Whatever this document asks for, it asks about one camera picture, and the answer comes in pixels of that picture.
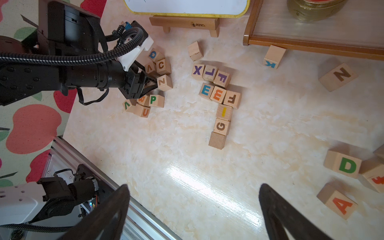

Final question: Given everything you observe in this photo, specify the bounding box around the wooden block letter Q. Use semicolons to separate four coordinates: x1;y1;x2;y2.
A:
148;48;165;63

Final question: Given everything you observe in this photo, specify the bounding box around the wooden block red symbol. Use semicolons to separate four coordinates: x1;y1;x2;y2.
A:
358;159;384;194

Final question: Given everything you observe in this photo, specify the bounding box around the wooden easel stand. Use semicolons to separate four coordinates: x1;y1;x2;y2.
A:
149;16;220;38

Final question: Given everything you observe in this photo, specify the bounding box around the wooden block purple F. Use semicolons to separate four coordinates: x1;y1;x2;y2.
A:
214;71;231;89

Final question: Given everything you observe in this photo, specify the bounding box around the wooden block orange E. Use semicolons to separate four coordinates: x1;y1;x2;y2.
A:
210;86;227;104

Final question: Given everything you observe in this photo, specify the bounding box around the wooden block letter Z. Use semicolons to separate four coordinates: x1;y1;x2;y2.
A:
157;75;173;92

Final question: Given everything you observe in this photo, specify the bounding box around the red flat tin can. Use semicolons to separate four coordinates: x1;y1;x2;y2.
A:
287;0;348;22

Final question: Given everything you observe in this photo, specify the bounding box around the wooden block letter U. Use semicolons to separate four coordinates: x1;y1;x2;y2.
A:
134;104;151;118

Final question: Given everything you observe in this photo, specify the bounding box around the wooden block letter D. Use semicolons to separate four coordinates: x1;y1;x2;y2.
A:
324;150;363;179

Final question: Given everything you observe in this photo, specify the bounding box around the wooden block letter N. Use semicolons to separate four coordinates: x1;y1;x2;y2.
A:
319;63;358;92

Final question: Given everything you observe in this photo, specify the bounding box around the wooden block yellow I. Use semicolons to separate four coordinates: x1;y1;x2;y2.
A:
216;104;233;121

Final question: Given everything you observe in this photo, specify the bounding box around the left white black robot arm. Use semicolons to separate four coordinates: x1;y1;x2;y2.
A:
1;1;158;240

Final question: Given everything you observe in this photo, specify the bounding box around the wooden block letter G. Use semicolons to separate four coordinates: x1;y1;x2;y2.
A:
213;118;231;136

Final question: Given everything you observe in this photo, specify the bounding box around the wooden block letter C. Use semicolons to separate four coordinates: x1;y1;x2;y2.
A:
156;58;172;75

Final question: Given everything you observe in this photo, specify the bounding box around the whiteboard with RED writing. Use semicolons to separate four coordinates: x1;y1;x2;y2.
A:
125;0;251;18

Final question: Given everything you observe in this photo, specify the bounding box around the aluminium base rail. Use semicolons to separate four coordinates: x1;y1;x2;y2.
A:
43;137;180;240

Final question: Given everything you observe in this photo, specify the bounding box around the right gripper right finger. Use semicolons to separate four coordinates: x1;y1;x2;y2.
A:
259;184;330;240

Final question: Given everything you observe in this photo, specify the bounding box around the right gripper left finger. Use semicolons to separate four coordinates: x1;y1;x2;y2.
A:
59;184;130;240

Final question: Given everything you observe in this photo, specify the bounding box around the left black corrugated cable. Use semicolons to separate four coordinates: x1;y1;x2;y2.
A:
0;26;145;67

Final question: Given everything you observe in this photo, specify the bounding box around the wooden block letter V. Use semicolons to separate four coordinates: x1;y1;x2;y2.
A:
123;100;137;113

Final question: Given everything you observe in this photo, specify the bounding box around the wooden block letter A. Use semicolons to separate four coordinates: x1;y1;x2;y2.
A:
317;184;358;220

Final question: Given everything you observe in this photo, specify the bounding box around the wooden block letter L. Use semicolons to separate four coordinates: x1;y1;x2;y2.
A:
203;65;218;82

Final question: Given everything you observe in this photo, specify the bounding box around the wooden block brown F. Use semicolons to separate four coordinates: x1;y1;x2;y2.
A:
223;91;242;109

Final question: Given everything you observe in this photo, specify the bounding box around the wooden block letter K blue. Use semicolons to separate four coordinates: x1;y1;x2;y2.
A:
263;45;286;70

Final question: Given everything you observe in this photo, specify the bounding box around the wooden three-tier shelf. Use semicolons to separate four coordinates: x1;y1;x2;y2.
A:
243;1;384;61

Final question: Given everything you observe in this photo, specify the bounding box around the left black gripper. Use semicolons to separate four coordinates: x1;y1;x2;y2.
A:
120;68;158;100

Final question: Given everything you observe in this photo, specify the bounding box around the wooden block letter X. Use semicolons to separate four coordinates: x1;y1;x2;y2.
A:
191;64;205;81

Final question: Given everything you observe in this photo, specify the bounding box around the wooden block letter P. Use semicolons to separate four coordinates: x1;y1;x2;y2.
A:
149;95;165;108

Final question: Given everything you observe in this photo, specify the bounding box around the plain wooden block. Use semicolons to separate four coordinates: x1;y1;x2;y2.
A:
209;132;227;150
188;41;204;61

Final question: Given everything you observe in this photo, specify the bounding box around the plain wooden block lower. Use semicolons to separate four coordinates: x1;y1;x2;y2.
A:
209;132;227;150

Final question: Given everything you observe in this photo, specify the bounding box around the wooden block letter E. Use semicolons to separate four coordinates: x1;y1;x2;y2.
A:
199;83;215;101

